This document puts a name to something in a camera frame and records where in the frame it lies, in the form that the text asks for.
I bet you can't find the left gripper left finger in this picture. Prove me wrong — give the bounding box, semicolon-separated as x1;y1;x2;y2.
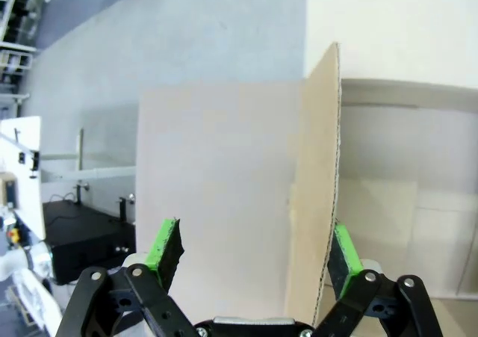
55;217;199;337

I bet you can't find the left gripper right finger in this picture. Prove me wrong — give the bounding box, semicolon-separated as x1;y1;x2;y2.
313;220;445;337

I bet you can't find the brown cardboard box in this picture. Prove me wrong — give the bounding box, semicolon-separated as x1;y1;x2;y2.
134;41;343;337

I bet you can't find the black equipment case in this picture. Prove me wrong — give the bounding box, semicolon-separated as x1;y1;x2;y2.
42;193;137;286

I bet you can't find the white rounded machine housing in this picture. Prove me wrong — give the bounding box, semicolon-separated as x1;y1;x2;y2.
0;239;63;337

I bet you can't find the white upright panel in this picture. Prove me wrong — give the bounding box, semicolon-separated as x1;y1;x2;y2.
0;115;47;241

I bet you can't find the metal storage rack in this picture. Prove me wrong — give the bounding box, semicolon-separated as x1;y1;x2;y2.
0;0;58;91

